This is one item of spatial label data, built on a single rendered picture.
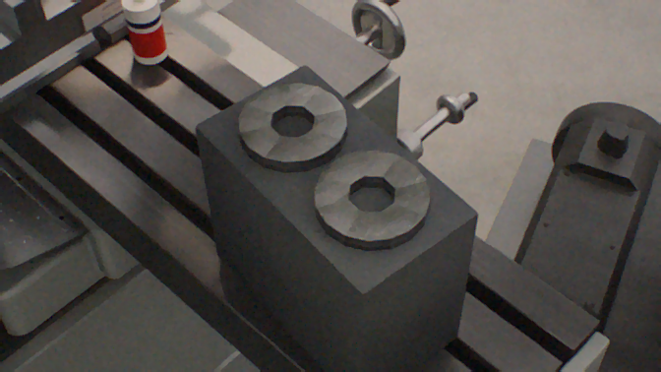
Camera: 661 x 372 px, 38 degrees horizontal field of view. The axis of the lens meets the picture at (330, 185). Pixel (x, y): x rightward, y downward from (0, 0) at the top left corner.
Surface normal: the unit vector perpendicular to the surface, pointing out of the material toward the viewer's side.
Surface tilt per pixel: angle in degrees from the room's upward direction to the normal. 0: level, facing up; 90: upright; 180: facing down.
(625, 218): 0
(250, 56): 0
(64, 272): 90
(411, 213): 0
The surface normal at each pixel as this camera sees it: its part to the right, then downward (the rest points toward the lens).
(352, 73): -0.01, -0.64
